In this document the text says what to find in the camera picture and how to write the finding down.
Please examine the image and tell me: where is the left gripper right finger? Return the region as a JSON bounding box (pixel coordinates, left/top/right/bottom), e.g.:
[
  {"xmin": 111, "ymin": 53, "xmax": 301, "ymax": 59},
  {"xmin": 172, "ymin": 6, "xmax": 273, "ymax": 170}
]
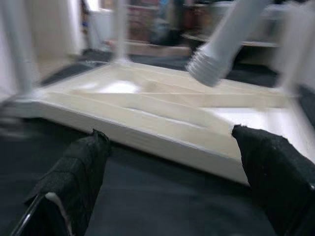
[{"xmin": 232, "ymin": 124, "xmax": 315, "ymax": 236}]

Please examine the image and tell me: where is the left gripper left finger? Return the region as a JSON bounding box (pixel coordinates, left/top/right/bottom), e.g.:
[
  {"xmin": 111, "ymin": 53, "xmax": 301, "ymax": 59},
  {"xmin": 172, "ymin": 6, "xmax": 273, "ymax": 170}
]
[{"xmin": 24, "ymin": 129, "xmax": 112, "ymax": 236}]

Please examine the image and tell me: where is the white plastic children table top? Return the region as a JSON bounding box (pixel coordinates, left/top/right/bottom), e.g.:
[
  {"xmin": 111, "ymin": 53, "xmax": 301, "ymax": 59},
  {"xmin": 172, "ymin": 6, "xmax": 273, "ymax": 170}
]
[{"xmin": 0, "ymin": 61, "xmax": 303, "ymax": 187}]

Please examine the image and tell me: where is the black tablecloth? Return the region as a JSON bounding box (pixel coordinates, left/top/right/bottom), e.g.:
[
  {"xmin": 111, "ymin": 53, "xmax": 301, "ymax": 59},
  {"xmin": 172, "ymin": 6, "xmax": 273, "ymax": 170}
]
[{"xmin": 0, "ymin": 55, "xmax": 315, "ymax": 236}]

